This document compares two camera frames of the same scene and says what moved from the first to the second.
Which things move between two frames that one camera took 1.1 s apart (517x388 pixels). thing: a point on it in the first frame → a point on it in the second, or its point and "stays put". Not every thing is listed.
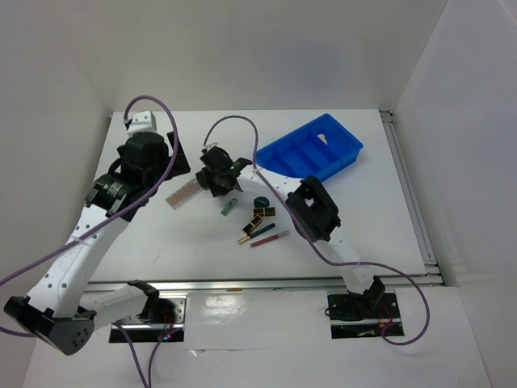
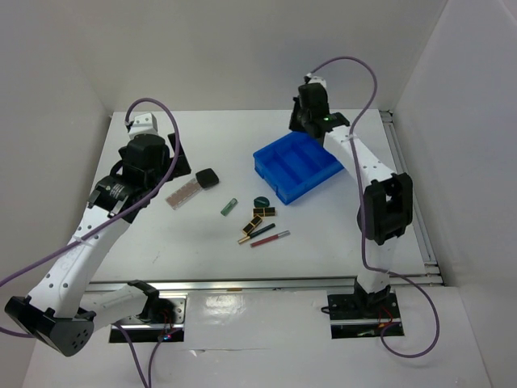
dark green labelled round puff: x=261 y=202 stays put
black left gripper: x=179 y=164 stays put
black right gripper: x=215 y=189 → x=293 y=124
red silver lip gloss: x=270 y=238 stays put
